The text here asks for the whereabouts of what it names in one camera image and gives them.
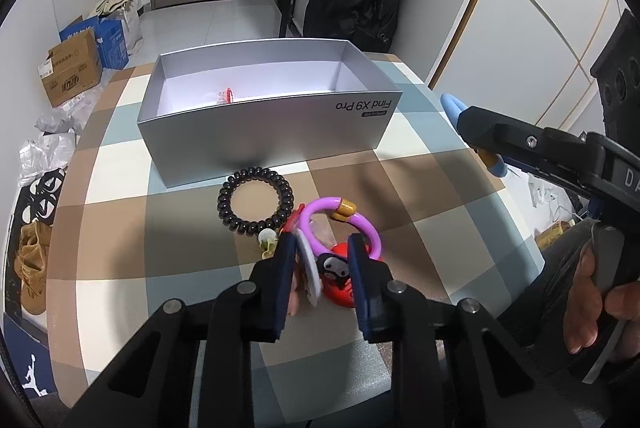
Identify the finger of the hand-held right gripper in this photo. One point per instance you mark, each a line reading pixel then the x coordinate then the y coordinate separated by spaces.
pixel 500 133
pixel 550 175

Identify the white sliding door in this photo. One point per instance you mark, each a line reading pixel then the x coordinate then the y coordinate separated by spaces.
pixel 540 33

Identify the white round pendant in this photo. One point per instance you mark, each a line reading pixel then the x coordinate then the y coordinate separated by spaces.
pixel 312 278

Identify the blue cardboard box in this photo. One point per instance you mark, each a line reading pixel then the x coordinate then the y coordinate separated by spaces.
pixel 112 43

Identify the checked tablecloth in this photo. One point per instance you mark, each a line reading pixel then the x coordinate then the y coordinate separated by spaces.
pixel 150 218

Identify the person's right hand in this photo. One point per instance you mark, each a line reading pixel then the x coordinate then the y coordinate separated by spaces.
pixel 580 308

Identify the tan shoes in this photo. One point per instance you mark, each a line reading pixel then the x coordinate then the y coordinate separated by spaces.
pixel 32 263

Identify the red round ornament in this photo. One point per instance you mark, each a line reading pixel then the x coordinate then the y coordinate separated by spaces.
pixel 340 295

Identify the silver cardboard box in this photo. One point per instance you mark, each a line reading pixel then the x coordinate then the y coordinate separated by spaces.
pixel 275 133

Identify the blue shoe box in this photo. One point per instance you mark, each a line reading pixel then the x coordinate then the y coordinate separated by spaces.
pixel 27 358

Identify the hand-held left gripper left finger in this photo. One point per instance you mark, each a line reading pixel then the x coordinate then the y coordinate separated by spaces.
pixel 281 288

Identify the black and white sandals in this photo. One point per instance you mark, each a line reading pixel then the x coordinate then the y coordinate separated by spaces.
pixel 42 195

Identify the small red charm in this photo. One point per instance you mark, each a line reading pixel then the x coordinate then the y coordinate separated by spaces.
pixel 228 94

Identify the yellow packet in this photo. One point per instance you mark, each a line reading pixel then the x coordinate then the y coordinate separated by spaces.
pixel 555 235

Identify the small cream bead charm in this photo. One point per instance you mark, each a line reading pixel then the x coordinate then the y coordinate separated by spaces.
pixel 267 239

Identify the brown cardboard box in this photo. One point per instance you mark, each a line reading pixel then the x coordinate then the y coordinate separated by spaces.
pixel 70 73

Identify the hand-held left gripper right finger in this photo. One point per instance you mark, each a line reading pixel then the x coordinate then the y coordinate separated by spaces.
pixel 363 290

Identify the white plastic bag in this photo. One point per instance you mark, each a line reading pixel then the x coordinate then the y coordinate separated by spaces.
pixel 65 113
pixel 45 155

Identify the white tote bag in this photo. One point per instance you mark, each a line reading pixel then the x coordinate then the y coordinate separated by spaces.
pixel 120 8

